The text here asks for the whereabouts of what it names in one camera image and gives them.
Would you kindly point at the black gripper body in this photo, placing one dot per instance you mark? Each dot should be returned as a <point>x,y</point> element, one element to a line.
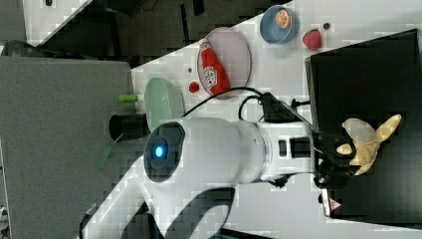
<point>331,156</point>

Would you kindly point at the peeled plush banana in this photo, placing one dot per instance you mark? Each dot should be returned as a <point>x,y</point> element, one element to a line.
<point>366,141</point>

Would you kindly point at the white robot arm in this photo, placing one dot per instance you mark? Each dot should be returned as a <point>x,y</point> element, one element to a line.
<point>190,168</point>

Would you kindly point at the black toaster oven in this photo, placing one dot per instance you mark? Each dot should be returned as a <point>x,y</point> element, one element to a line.
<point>372,81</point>

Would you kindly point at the large red strawberry toy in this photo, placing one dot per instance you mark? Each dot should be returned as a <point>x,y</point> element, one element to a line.
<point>312,40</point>

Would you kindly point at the red plush ketchup bottle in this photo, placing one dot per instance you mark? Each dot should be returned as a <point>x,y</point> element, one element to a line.
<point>214,73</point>

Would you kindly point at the blue bowl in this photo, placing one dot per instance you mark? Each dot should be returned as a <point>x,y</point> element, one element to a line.
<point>272,33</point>

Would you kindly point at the orange slice toy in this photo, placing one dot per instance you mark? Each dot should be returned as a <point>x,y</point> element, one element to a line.
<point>284,19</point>

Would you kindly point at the grey oval plate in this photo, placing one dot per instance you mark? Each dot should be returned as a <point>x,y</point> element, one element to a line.
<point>233,53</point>

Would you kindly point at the small red strawberry toy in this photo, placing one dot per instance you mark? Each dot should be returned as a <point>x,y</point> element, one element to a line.
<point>193,87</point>

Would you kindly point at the mint green colander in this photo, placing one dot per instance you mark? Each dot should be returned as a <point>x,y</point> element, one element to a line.
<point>163,101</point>

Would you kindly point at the black pot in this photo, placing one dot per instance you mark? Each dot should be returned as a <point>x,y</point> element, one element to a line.
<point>128,127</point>

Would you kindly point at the green slotted spatula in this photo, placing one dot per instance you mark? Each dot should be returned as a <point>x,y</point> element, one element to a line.
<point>105,151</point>

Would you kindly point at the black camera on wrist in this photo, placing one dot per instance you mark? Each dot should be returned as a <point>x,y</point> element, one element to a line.
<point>276,111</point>

